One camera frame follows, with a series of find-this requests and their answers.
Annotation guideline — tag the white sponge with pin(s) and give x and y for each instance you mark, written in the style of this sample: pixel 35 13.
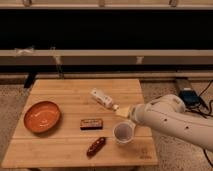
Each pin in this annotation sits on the white sponge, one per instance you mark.
pixel 123 112

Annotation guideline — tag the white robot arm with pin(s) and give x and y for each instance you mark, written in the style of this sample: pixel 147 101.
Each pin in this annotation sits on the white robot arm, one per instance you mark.
pixel 167 115

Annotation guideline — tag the orange ceramic bowl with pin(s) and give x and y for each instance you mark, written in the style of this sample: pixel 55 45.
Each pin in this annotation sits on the orange ceramic bowl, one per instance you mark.
pixel 42 117

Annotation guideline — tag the white plastic bottle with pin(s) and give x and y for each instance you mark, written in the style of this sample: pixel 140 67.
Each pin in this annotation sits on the white plastic bottle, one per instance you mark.
pixel 103 99

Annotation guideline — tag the brown chocolate bar box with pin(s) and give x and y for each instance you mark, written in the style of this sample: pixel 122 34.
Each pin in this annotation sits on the brown chocolate bar box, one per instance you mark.
pixel 91 124

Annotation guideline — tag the wooden table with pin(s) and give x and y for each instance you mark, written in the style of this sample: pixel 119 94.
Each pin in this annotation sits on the wooden table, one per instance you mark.
pixel 67 144

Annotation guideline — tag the dark red snack wrapper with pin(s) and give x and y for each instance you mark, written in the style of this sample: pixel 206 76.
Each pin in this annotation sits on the dark red snack wrapper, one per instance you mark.
pixel 96 146

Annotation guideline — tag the blue power adapter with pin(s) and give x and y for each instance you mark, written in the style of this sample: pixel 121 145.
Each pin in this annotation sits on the blue power adapter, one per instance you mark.
pixel 189 97

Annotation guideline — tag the long white rail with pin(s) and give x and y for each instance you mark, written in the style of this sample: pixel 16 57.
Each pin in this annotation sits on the long white rail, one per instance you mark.
pixel 86 57

